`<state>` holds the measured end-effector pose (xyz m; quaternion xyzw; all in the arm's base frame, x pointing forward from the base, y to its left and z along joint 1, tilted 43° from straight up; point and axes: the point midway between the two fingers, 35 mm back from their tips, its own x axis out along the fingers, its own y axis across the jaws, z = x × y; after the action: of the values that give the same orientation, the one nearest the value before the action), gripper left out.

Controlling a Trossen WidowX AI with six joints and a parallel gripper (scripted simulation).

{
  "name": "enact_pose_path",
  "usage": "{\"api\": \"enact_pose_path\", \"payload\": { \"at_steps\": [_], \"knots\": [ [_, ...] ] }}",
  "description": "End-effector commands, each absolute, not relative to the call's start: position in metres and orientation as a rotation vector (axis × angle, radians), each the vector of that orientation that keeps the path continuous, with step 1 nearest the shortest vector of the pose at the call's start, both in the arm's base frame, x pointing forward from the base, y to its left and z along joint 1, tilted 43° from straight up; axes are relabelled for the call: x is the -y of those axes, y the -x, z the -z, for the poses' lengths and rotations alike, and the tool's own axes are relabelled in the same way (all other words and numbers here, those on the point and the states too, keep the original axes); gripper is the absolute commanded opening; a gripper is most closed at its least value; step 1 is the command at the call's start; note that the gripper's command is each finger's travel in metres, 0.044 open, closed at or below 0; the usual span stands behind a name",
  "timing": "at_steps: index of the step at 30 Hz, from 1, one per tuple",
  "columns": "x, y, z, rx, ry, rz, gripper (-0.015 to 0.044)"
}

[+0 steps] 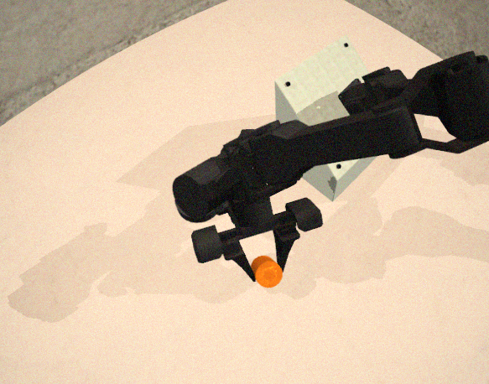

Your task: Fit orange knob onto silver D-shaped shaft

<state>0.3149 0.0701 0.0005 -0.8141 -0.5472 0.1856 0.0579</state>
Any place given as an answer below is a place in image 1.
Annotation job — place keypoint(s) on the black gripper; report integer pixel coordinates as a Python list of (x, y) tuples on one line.
[(252, 218)]

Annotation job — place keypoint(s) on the dark grey round pedestal with silver shaft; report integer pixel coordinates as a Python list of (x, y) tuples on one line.
[(191, 220)]

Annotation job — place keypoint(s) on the orange knob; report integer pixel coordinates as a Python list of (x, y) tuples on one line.
[(267, 272)]

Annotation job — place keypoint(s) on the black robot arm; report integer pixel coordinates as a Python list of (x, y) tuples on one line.
[(381, 121)]

